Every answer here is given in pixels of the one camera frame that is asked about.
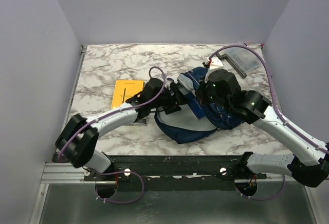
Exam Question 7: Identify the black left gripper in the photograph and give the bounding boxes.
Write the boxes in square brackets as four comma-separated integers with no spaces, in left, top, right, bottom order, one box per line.
[151,82,191,115]

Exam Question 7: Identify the navy blue student backpack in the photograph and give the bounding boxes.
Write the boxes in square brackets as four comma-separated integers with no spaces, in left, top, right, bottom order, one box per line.
[154,67,244,144]

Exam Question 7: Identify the Animal Farm book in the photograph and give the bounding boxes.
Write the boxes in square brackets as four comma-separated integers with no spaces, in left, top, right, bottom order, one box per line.
[185,93,206,120]

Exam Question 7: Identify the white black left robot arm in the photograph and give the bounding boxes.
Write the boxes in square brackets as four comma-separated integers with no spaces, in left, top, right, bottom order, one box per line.
[55,78,184,180]

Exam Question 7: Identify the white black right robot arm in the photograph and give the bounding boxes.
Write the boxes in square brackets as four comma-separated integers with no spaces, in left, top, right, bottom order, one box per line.
[196,59,328,188]

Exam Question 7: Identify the dark book at bottom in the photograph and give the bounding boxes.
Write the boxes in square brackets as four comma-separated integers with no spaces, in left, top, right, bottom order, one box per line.
[131,117,147,126]

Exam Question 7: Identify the clear plastic organizer box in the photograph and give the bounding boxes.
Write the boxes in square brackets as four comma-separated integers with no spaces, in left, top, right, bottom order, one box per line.
[223,47,261,74]

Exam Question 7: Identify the yellow book underneath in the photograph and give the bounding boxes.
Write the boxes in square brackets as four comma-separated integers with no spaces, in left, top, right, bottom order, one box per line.
[111,80,144,109]

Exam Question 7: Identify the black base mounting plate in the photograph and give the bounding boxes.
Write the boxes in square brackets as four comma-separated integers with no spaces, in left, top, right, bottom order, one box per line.
[51,154,268,192]

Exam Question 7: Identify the dark metal T-handle tool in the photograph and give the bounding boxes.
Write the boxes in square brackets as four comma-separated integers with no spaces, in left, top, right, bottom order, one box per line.
[216,53,247,79]

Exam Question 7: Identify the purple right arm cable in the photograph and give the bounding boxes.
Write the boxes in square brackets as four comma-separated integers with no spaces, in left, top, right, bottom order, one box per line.
[208,44,329,202]

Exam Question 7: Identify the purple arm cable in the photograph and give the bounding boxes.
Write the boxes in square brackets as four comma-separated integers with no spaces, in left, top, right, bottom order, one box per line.
[208,44,329,202]
[57,66,167,205]

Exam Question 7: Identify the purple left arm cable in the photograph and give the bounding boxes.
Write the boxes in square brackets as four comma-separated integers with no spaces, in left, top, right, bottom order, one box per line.
[57,66,167,205]

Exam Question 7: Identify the aluminium extrusion rail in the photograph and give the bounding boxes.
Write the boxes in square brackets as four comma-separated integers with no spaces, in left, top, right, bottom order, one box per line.
[40,162,95,184]

